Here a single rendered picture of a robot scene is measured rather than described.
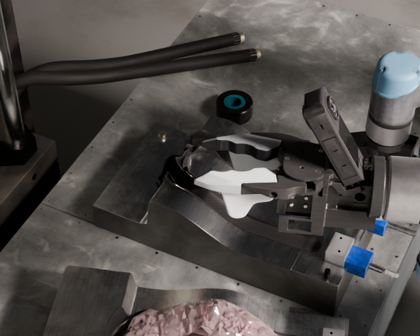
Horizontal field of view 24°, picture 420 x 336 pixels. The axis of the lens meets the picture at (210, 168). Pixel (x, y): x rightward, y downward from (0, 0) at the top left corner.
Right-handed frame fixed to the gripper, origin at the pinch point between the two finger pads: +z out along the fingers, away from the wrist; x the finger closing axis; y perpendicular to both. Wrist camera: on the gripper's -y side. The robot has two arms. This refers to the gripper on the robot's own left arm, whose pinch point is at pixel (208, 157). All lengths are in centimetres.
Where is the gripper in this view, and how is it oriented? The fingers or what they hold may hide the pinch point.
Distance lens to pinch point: 111.3
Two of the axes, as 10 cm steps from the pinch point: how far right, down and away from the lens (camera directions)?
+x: 1.2, -6.1, 7.8
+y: -0.1, 7.9, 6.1
